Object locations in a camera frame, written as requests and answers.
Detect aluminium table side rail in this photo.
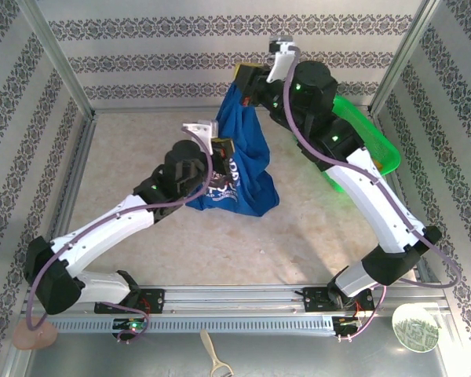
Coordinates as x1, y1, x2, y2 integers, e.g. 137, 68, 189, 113
371, 112, 443, 284
37, 112, 99, 287

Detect aluminium table back rail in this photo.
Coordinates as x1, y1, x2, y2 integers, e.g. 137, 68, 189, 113
92, 102, 374, 115

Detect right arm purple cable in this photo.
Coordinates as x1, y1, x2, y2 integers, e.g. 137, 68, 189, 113
283, 46, 463, 343

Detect grey slotted cable duct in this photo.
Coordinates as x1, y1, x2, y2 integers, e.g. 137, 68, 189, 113
49, 315, 335, 335

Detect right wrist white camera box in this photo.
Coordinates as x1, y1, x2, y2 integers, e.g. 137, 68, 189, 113
267, 35, 300, 84

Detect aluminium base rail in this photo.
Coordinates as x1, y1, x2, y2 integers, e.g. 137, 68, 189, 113
21, 283, 452, 316

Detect green patterned round plate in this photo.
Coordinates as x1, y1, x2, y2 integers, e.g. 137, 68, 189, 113
391, 305, 440, 351

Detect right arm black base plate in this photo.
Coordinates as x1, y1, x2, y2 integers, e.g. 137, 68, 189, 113
301, 286, 376, 314

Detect green plastic mesh basket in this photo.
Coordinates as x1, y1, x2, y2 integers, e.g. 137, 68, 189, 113
325, 95, 401, 193

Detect right small circuit board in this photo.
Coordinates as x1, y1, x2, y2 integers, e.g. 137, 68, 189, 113
333, 313, 368, 331

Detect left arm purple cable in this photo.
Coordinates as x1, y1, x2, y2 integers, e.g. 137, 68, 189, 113
26, 139, 215, 343

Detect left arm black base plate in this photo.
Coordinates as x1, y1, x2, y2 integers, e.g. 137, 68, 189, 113
93, 288, 166, 315

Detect pink translucent cup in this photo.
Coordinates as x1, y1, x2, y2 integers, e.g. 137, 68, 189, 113
11, 317, 59, 350

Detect aluminium frame post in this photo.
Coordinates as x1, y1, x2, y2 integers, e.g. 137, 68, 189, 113
17, 0, 97, 117
368, 0, 444, 115

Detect blue t-shirt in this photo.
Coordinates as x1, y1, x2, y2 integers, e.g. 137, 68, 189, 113
188, 80, 280, 218

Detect left small circuit board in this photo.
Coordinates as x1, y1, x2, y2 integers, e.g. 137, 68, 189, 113
112, 317, 148, 334

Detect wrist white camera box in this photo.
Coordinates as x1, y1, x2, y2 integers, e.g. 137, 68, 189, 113
267, 35, 300, 84
181, 120, 220, 152

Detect small circuit board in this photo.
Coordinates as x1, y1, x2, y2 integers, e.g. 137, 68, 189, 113
112, 317, 148, 334
333, 313, 368, 331

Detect beige plastic peeler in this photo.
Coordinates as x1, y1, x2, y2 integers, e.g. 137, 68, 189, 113
199, 328, 235, 377

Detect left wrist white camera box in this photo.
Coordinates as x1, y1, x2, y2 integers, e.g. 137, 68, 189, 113
181, 120, 220, 152

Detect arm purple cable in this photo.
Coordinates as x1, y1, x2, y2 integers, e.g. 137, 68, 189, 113
26, 139, 215, 343
283, 46, 463, 343

